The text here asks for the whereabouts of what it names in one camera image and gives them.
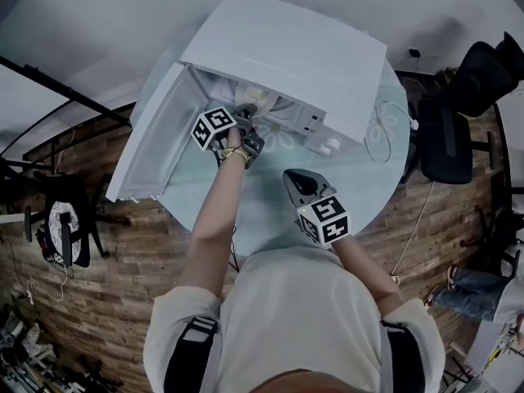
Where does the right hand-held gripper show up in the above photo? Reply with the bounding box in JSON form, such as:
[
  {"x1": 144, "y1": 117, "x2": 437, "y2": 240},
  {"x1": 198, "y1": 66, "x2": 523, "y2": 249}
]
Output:
[{"x1": 282, "y1": 169, "x2": 352, "y2": 248}]

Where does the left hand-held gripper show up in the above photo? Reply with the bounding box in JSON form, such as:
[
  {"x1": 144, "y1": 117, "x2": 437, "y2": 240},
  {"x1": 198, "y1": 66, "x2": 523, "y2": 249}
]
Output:
[{"x1": 191, "y1": 102, "x2": 267, "y2": 170}]

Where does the white round plate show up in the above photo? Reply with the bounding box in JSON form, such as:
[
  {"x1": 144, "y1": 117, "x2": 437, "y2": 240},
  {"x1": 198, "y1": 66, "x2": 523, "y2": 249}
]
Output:
[{"x1": 234, "y1": 88, "x2": 296, "y2": 115}]

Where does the white microwave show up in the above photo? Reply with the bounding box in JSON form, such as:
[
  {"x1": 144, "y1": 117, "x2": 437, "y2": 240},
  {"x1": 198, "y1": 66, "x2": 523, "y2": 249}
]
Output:
[{"x1": 105, "y1": 0, "x2": 389, "y2": 204}]

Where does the person's right forearm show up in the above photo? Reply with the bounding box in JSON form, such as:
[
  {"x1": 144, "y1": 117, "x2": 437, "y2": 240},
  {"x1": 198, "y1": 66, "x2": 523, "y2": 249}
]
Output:
[{"x1": 330, "y1": 235, "x2": 405, "y2": 315}]

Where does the person's left forearm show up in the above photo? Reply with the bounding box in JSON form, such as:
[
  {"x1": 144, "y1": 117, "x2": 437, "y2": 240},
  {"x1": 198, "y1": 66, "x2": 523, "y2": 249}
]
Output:
[{"x1": 178, "y1": 152, "x2": 247, "y2": 303}]

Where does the person's left hand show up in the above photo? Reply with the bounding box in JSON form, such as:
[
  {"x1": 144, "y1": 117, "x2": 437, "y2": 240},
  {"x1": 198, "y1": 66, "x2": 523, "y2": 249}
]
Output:
[{"x1": 225, "y1": 125, "x2": 247, "y2": 152}]

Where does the round table with light cloth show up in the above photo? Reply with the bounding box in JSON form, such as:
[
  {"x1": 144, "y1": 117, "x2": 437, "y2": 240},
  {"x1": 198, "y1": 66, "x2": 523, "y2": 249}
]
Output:
[{"x1": 130, "y1": 45, "x2": 411, "y2": 258}]

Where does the person's white shirt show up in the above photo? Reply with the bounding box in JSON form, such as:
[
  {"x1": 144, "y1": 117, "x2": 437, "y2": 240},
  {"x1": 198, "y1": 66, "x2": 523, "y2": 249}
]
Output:
[{"x1": 142, "y1": 252, "x2": 446, "y2": 393}]

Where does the black mesh office chair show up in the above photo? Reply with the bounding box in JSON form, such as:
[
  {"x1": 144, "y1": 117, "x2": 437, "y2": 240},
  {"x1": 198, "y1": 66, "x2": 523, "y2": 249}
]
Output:
[{"x1": 402, "y1": 30, "x2": 524, "y2": 187}]

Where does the patterned seat cushion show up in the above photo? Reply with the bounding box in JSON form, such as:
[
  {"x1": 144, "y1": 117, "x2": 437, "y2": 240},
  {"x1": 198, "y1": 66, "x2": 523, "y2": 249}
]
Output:
[{"x1": 47, "y1": 200, "x2": 82, "y2": 258}]

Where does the gold bracelet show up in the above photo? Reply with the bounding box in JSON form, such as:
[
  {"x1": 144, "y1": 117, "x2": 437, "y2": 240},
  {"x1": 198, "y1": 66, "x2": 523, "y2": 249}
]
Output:
[{"x1": 222, "y1": 145, "x2": 250, "y2": 164}]

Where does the white cable with plug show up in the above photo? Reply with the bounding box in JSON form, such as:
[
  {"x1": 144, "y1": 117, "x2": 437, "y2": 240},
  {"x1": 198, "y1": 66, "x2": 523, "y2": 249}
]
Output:
[{"x1": 365, "y1": 101, "x2": 420, "y2": 164}]

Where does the white floor cable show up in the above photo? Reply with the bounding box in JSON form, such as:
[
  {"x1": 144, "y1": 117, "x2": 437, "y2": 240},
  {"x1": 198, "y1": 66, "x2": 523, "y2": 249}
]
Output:
[{"x1": 390, "y1": 181, "x2": 436, "y2": 284}]

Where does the black metal frame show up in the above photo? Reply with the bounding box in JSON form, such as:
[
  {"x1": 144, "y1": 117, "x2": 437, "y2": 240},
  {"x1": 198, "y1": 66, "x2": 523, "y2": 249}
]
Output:
[{"x1": 0, "y1": 54, "x2": 134, "y2": 167}]

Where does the black right harness strap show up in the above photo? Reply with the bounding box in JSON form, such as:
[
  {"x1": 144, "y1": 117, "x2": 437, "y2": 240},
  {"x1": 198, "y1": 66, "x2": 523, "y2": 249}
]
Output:
[{"x1": 380, "y1": 319, "x2": 425, "y2": 393}]

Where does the black harness strap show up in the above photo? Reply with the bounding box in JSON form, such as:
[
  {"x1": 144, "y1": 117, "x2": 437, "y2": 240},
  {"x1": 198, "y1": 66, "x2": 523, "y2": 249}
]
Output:
[
  {"x1": 163, "y1": 316, "x2": 219, "y2": 393},
  {"x1": 380, "y1": 319, "x2": 425, "y2": 393}
]

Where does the black left harness strap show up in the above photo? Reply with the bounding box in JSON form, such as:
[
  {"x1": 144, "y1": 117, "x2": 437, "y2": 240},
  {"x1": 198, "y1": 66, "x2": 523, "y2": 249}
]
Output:
[{"x1": 163, "y1": 316, "x2": 219, "y2": 393}]

